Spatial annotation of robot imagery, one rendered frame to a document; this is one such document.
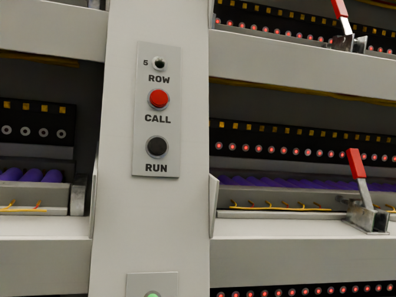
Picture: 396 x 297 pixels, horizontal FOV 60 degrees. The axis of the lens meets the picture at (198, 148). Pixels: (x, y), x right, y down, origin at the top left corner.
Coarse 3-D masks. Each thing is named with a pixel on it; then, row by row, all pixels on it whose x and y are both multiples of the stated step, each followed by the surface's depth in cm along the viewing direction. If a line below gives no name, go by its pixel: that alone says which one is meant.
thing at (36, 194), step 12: (0, 180) 31; (0, 192) 29; (12, 192) 30; (24, 192) 30; (36, 192) 30; (48, 192) 30; (60, 192) 31; (0, 204) 30; (12, 204) 30; (24, 204) 30; (36, 204) 29; (48, 204) 31; (60, 204) 31
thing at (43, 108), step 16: (0, 112) 41; (16, 112) 42; (32, 112) 42; (48, 112) 42; (64, 112) 43; (0, 128) 41; (16, 128) 42; (32, 128) 42; (48, 128) 43; (64, 128) 43; (48, 144) 43; (64, 144) 44
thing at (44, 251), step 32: (96, 160) 31; (0, 224) 27; (32, 224) 28; (64, 224) 29; (0, 256) 25; (32, 256) 25; (64, 256) 26; (0, 288) 25; (32, 288) 26; (64, 288) 26
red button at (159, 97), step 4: (152, 92) 30; (156, 92) 30; (160, 92) 30; (164, 92) 30; (152, 96) 30; (156, 96) 30; (160, 96) 30; (164, 96) 30; (152, 100) 30; (156, 100) 30; (160, 100) 30; (164, 100) 30; (156, 104) 30; (160, 104) 30; (164, 104) 30
